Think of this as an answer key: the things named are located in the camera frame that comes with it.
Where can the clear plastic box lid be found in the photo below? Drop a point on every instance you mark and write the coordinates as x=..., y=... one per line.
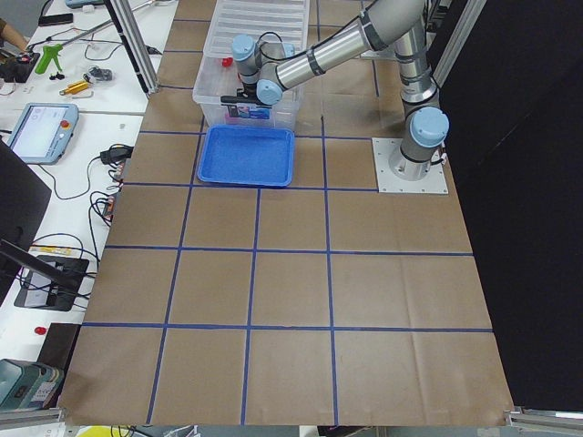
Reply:
x=288, y=19

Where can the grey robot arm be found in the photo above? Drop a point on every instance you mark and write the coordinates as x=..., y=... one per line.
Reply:
x=267, y=72

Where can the green device box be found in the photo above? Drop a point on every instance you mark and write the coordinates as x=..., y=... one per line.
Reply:
x=27, y=385

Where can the blue plastic tray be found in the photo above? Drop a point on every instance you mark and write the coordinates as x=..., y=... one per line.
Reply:
x=245, y=155

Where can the black power adapter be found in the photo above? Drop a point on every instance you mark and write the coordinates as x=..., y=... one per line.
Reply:
x=115, y=154

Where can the black monitor stand base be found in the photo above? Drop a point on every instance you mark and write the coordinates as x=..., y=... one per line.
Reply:
x=39, y=292

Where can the brass cylinder tool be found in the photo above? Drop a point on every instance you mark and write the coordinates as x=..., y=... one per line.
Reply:
x=75, y=88

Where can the teach pendant tablet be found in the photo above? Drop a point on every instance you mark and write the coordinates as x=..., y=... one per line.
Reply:
x=42, y=132

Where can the black monitor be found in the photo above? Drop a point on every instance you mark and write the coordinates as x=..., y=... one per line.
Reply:
x=24, y=200

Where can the green clamp tool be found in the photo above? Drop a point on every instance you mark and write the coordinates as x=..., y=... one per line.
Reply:
x=49, y=56

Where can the black smartphone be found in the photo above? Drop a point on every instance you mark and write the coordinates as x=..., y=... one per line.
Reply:
x=57, y=19

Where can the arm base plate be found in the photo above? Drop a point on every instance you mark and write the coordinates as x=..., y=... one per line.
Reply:
x=397, y=175

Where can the left aluminium frame post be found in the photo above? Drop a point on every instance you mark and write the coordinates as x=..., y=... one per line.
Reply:
x=126, y=25

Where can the aluminium frame post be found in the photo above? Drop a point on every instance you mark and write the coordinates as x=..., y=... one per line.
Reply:
x=126, y=25
x=456, y=41

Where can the right aluminium frame post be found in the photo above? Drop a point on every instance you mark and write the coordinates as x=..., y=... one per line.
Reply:
x=456, y=41

